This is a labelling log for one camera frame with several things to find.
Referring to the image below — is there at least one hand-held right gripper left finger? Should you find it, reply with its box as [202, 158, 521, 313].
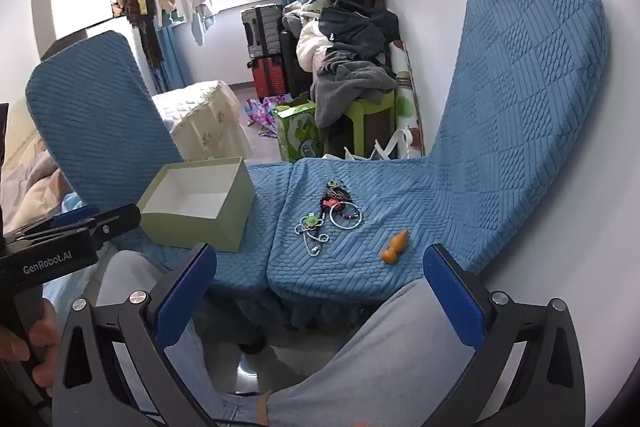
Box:
[51, 243, 236, 427]

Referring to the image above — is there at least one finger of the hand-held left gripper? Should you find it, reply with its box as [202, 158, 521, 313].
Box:
[35, 205, 100, 230]
[4, 204, 143, 248]

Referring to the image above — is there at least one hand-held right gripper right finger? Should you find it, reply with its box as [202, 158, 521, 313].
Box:
[422, 243, 587, 427]

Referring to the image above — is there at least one light green box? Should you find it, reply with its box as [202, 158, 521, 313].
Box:
[136, 157, 257, 254]

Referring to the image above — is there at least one silver beaded bangle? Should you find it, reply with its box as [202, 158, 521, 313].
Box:
[328, 202, 362, 229]

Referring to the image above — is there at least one silver chain necklace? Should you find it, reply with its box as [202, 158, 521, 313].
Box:
[295, 217, 331, 264]

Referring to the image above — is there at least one black choker with green flower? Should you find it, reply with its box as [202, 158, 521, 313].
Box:
[304, 202, 333, 229]

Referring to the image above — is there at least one black patterned hair clip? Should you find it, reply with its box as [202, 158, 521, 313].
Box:
[325, 180, 352, 208]

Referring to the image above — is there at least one person's left hand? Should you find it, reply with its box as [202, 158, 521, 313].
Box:
[0, 297, 63, 400]

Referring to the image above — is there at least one beige blanket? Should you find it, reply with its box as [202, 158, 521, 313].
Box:
[0, 97, 76, 235]

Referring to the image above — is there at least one orange gourd pendant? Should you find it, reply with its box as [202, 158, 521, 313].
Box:
[381, 230, 410, 265]

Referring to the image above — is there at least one blue quilted bedspread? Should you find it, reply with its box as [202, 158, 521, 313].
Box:
[25, 31, 298, 308]

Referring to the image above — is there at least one person's right leg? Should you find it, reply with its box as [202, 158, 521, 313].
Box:
[262, 278, 488, 427]

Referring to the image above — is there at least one cream quilted cover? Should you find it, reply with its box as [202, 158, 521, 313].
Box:
[152, 80, 253, 162]

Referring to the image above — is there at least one colourful patterned cloth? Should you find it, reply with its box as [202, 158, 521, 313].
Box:
[242, 94, 294, 138]

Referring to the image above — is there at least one green plastic stool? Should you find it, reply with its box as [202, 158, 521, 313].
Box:
[344, 89, 399, 158]

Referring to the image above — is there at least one green printed carton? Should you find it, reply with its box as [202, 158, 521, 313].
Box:
[274, 99, 325, 164]

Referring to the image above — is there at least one blue covered chair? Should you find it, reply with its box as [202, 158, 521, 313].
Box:
[267, 0, 612, 308]

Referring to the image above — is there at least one red suitcase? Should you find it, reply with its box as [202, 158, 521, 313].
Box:
[248, 54, 289, 102]

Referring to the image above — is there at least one rolled floral mat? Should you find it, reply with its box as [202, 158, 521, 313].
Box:
[389, 39, 427, 158]

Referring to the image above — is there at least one black smooth suitcase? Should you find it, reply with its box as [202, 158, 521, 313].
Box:
[277, 27, 313, 100]

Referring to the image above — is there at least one grey fleece garment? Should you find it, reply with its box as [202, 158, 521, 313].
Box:
[312, 62, 399, 128]

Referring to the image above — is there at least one black ribbed suitcase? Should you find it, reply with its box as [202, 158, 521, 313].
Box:
[241, 4, 284, 58]

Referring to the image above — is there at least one cream puffy jacket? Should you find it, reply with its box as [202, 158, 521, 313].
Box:
[296, 22, 332, 72]

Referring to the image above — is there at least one navy jacket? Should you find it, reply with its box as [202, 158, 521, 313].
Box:
[319, 3, 397, 60]

